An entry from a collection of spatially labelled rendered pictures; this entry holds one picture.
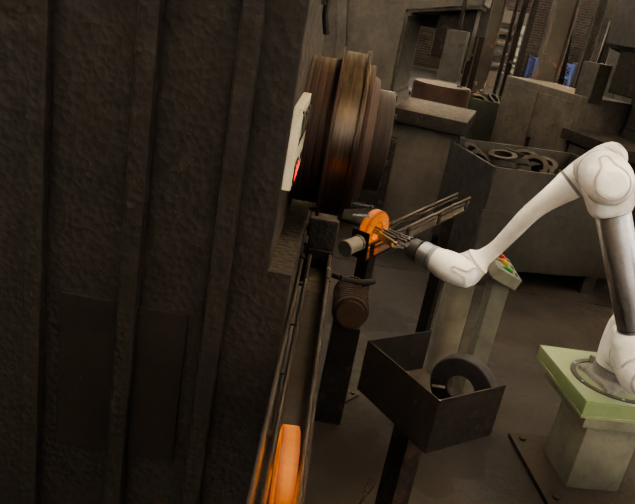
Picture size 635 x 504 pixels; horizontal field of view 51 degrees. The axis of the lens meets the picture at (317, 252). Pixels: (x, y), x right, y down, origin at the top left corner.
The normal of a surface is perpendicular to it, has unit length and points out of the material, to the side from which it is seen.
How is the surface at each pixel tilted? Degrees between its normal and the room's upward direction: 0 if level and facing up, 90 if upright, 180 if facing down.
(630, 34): 92
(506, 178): 90
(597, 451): 90
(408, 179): 90
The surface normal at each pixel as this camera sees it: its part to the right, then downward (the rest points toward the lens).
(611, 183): -0.24, 0.18
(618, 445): 0.07, 0.36
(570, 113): -0.94, -0.05
